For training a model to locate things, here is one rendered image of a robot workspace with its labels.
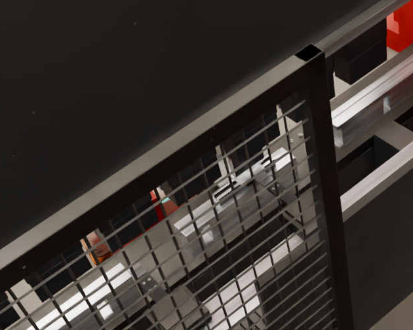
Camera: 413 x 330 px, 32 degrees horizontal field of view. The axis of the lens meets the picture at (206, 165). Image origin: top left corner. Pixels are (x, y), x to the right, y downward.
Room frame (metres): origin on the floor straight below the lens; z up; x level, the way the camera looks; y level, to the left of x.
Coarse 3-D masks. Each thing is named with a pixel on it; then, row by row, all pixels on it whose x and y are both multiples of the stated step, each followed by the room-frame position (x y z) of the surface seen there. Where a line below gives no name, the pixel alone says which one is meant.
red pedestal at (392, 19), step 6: (396, 12) 2.94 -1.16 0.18; (390, 18) 2.98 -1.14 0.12; (396, 18) 2.94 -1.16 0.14; (390, 24) 2.93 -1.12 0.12; (396, 24) 2.92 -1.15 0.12; (390, 30) 2.89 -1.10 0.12; (396, 30) 2.87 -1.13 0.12; (390, 36) 2.89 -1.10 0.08; (396, 36) 2.85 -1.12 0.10; (390, 42) 2.89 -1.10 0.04; (396, 42) 2.85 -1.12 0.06; (396, 48) 2.85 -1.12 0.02
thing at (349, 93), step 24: (408, 48) 1.81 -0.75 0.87; (384, 72) 1.74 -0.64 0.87; (384, 120) 1.52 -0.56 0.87; (360, 144) 1.46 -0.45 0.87; (264, 216) 1.30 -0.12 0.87; (144, 240) 1.34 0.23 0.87; (168, 240) 1.31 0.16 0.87; (240, 240) 1.26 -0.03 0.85; (144, 264) 1.25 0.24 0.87; (168, 264) 1.23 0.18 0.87; (192, 264) 1.21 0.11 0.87; (72, 288) 1.24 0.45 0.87; (48, 312) 1.19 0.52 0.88
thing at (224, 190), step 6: (264, 162) 1.38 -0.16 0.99; (270, 168) 1.37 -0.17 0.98; (222, 186) 1.34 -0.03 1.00; (228, 186) 1.33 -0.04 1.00; (234, 186) 1.32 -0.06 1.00; (246, 186) 1.33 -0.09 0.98; (216, 192) 1.32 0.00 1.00; (222, 192) 1.32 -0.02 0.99; (228, 192) 1.31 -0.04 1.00; (216, 198) 1.31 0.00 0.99; (228, 198) 1.31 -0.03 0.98; (222, 204) 1.30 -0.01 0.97
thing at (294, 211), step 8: (264, 176) 1.32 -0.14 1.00; (264, 184) 1.29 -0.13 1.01; (280, 184) 1.28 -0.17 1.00; (272, 192) 1.26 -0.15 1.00; (280, 192) 1.25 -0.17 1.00; (288, 192) 1.24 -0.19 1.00; (304, 192) 1.20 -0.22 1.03; (312, 192) 1.19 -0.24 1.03; (288, 200) 1.21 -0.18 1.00; (304, 200) 1.17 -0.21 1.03; (312, 200) 1.17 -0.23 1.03; (288, 208) 1.16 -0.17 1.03; (296, 208) 1.16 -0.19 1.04; (304, 208) 1.15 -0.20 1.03; (312, 208) 1.14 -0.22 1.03; (280, 216) 1.17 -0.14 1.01; (288, 216) 1.15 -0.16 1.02; (304, 216) 1.12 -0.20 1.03; (312, 216) 1.12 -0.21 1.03; (296, 224) 1.12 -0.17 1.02; (304, 224) 1.10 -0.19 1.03; (312, 224) 1.10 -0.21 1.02; (312, 232) 1.08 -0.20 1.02
